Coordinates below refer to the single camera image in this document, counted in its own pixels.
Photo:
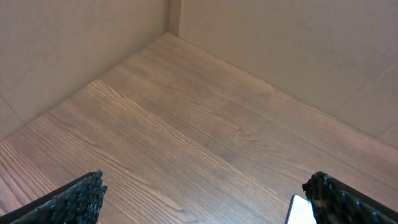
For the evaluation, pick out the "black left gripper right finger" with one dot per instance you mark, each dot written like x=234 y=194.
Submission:
x=334 y=202

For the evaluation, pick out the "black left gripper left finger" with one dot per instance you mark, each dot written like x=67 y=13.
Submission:
x=78 y=202

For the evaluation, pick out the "blue Galaxy smartphone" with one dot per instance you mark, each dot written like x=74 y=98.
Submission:
x=300 y=211

